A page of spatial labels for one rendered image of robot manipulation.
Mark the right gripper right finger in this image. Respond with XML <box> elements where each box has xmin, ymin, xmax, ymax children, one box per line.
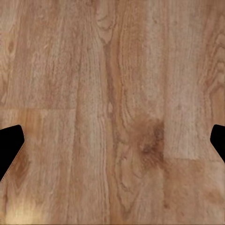
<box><xmin>210</xmin><ymin>124</ymin><xmax>225</xmax><ymax>162</ymax></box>

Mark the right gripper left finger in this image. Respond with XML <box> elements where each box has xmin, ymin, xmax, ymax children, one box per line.
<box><xmin>0</xmin><ymin>125</ymin><xmax>24</xmax><ymax>181</ymax></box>

